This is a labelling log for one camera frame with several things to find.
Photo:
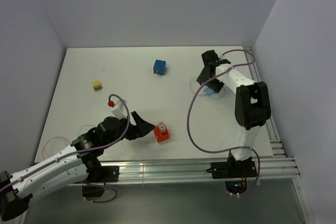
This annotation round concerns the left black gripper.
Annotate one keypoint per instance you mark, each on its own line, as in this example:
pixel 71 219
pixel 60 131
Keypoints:
pixel 138 130

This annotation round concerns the aluminium front rail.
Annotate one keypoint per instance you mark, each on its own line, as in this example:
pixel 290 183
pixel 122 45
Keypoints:
pixel 194 170

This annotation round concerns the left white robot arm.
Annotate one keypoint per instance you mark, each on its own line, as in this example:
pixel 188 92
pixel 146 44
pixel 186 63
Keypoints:
pixel 77 162

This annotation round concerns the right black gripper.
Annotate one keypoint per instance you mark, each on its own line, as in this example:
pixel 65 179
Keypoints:
pixel 216 86

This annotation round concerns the yellow plug adapter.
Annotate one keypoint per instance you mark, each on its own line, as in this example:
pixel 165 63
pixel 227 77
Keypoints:
pixel 97 85

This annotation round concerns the light blue plug charger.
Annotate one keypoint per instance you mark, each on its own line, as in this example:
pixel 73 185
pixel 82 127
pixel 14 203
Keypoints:
pixel 208 91

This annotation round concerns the red cube socket adapter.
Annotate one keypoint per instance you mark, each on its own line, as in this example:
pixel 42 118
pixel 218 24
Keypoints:
pixel 161 134

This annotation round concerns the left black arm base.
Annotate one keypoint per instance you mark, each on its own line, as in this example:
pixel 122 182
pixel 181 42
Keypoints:
pixel 97 184

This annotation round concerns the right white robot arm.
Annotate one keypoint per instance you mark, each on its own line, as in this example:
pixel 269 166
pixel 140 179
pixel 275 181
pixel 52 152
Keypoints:
pixel 252 106

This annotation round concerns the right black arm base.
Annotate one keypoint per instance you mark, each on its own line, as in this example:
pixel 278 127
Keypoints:
pixel 235 174

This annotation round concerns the pink plug charger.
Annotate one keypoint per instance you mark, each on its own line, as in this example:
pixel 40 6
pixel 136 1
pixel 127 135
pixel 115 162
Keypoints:
pixel 162 127

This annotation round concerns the aluminium rail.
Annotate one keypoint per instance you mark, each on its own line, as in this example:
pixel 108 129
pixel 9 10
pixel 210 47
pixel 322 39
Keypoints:
pixel 194 170
pixel 263 98

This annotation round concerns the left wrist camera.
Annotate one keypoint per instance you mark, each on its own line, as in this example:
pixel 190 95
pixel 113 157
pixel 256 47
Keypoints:
pixel 118 109

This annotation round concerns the aluminium right side rail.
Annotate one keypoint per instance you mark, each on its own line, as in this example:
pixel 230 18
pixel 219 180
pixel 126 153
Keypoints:
pixel 263 98

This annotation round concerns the blue cube socket adapter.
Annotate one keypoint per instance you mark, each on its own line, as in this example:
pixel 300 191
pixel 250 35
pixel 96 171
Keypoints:
pixel 159 67

